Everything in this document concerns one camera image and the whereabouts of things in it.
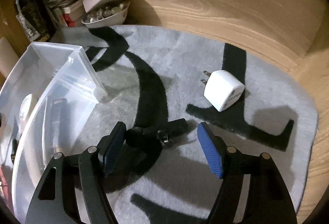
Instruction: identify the white USB wall charger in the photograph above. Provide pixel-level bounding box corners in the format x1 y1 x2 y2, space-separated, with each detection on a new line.
201 70 245 112

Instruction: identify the clear plastic storage bin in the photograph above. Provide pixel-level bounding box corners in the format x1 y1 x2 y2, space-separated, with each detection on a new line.
1 43 106 223

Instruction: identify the grey mat with black letters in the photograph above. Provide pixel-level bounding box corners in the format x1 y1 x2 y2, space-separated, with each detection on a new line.
52 26 318 223

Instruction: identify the white handheld device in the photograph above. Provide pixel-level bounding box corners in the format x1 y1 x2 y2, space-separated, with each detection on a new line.
19 94 38 134

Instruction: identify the white bowl of trinkets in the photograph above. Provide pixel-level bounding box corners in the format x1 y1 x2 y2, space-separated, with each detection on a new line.
81 0 130 29

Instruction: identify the pink cylindrical humidifier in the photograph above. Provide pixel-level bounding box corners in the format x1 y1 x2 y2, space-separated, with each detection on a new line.
0 37 19 78

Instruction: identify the stack of books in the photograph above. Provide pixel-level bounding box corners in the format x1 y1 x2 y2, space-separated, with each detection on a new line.
33 0 104 28

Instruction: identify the dark wine bottle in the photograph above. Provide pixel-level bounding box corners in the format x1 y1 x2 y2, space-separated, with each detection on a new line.
15 0 53 42

